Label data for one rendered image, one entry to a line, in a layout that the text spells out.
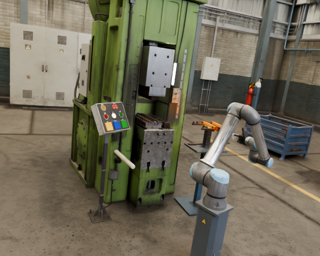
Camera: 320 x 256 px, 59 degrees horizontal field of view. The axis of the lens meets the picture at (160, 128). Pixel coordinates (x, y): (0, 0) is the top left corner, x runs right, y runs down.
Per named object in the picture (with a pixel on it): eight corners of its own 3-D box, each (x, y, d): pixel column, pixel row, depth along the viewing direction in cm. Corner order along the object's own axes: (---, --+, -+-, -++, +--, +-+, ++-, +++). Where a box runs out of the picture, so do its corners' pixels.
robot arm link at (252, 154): (255, 165, 261) (257, 152, 258) (245, 160, 270) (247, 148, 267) (261, 164, 267) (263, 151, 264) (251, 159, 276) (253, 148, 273)
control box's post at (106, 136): (102, 217, 294) (110, 115, 269) (98, 217, 292) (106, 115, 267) (101, 215, 297) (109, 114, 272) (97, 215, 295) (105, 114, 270)
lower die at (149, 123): (161, 128, 313) (161, 121, 311) (145, 128, 303) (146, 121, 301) (144, 119, 348) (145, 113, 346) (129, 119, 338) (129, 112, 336)
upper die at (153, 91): (164, 96, 305) (166, 87, 303) (148, 95, 295) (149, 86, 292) (147, 90, 340) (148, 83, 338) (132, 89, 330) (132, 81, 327)
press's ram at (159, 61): (176, 88, 309) (181, 51, 300) (145, 86, 290) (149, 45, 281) (158, 83, 344) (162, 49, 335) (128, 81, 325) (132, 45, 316)
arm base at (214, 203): (231, 206, 222) (233, 195, 220) (217, 213, 209) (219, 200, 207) (212, 196, 235) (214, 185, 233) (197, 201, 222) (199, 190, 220)
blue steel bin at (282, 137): (307, 158, 604) (315, 125, 587) (282, 160, 566) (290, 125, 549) (264, 141, 706) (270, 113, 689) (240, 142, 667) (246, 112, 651)
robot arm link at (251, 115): (260, 104, 220) (276, 162, 257) (247, 101, 230) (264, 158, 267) (251, 114, 217) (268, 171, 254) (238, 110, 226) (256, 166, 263)
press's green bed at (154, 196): (164, 203, 336) (169, 166, 326) (135, 209, 318) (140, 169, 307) (143, 184, 382) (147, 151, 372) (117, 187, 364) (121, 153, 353)
